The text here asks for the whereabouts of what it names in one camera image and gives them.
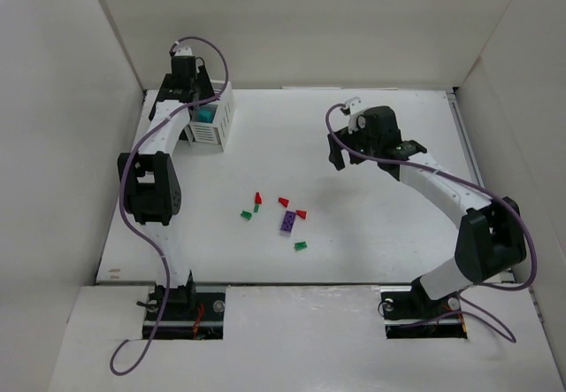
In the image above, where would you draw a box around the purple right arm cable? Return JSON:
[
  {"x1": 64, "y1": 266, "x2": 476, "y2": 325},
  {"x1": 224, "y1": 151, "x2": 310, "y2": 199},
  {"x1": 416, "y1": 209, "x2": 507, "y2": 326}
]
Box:
[{"x1": 325, "y1": 103, "x2": 539, "y2": 344}]

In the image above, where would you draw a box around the teal lego brick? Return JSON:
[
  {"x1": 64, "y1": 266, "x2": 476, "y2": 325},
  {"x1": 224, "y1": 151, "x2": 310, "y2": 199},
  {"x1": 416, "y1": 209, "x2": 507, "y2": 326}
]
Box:
[{"x1": 195, "y1": 104, "x2": 218, "y2": 124}]

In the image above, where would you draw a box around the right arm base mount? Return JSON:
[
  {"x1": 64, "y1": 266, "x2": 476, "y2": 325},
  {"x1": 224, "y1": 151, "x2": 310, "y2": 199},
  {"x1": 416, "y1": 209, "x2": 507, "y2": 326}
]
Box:
[{"x1": 378, "y1": 285, "x2": 468, "y2": 340}]

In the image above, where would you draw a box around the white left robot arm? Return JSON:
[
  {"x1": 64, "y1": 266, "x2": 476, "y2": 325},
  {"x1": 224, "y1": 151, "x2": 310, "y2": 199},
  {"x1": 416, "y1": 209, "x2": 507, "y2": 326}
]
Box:
[{"x1": 118, "y1": 48, "x2": 214, "y2": 301}]

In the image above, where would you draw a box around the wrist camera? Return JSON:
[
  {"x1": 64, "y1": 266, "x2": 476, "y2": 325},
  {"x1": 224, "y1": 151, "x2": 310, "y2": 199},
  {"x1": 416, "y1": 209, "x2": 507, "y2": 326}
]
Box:
[
  {"x1": 169, "y1": 42, "x2": 193, "y2": 57},
  {"x1": 340, "y1": 96, "x2": 368, "y2": 135}
]

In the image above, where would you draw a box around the purple flat lego brick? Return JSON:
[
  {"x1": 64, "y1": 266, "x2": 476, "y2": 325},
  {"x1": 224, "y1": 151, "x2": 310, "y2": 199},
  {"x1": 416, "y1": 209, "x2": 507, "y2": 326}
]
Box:
[{"x1": 279, "y1": 211, "x2": 296, "y2": 235}]

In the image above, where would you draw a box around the black slotted container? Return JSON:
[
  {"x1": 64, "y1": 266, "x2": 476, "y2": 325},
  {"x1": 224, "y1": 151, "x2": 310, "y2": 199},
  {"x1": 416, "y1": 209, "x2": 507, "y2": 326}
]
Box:
[{"x1": 149, "y1": 92, "x2": 160, "y2": 121}]

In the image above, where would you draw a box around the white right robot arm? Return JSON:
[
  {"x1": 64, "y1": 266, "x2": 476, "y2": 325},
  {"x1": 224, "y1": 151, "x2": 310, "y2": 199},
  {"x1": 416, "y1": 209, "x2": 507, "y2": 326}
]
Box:
[{"x1": 328, "y1": 98, "x2": 532, "y2": 311}]

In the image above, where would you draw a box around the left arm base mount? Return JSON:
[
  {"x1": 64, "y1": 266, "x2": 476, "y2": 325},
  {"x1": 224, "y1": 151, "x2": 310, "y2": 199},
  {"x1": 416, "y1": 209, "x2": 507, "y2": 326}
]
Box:
[{"x1": 153, "y1": 283, "x2": 226, "y2": 341}]

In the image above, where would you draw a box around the white slotted container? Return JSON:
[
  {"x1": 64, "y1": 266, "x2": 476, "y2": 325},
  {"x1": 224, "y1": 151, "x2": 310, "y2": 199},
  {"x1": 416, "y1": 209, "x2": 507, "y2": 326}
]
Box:
[{"x1": 184, "y1": 82, "x2": 236, "y2": 150}]

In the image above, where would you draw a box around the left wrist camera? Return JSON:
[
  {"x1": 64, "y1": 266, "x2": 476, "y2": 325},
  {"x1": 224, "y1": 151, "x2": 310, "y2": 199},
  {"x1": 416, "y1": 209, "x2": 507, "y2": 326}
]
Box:
[{"x1": 169, "y1": 42, "x2": 193, "y2": 57}]

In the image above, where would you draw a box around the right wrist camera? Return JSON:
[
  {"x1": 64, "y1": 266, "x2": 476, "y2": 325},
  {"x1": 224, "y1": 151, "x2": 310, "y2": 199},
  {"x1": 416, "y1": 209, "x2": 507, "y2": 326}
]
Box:
[{"x1": 340, "y1": 96, "x2": 368, "y2": 135}]

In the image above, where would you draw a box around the green curved lego piece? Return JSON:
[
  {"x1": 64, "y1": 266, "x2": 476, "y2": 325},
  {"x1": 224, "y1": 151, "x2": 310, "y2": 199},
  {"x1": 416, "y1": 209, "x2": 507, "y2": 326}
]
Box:
[{"x1": 294, "y1": 242, "x2": 308, "y2": 251}]

